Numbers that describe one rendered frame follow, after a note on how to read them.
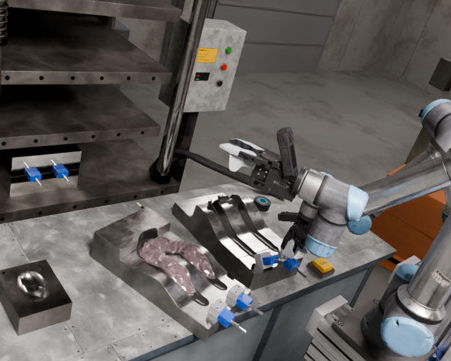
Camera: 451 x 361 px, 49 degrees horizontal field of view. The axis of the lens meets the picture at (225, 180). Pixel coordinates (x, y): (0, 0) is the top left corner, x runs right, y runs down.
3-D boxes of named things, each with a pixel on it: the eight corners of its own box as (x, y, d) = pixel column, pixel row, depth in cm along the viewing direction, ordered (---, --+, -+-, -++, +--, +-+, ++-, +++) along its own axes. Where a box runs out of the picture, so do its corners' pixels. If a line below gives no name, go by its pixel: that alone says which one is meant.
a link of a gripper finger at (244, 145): (222, 157, 127) (251, 172, 123) (230, 135, 125) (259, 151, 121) (230, 156, 130) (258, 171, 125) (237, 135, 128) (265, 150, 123)
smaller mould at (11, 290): (70, 319, 146) (72, 302, 143) (17, 336, 136) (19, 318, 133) (44, 276, 158) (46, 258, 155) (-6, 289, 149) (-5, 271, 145)
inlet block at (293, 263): (307, 281, 181) (312, 269, 179) (298, 284, 178) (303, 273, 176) (283, 258, 189) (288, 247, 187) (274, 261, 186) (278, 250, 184)
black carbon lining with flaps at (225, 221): (280, 254, 190) (288, 235, 185) (250, 264, 180) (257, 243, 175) (225, 204, 211) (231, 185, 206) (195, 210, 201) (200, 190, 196)
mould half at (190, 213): (296, 274, 193) (307, 247, 187) (247, 293, 177) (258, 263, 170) (219, 203, 224) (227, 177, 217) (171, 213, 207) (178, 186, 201)
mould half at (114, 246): (247, 301, 173) (256, 278, 167) (203, 342, 152) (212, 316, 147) (141, 230, 192) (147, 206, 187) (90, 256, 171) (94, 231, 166)
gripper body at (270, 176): (244, 184, 119) (291, 205, 117) (256, 152, 116) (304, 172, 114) (253, 177, 126) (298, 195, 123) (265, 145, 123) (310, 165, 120)
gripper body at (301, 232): (300, 251, 174) (312, 223, 168) (283, 237, 179) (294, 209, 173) (314, 246, 178) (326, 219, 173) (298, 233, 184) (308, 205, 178)
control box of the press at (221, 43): (182, 276, 297) (251, 34, 228) (138, 289, 278) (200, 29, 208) (162, 253, 310) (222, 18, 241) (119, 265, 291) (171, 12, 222)
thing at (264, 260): (293, 265, 171) (289, 249, 171) (283, 268, 168) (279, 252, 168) (266, 266, 181) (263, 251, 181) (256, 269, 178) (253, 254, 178)
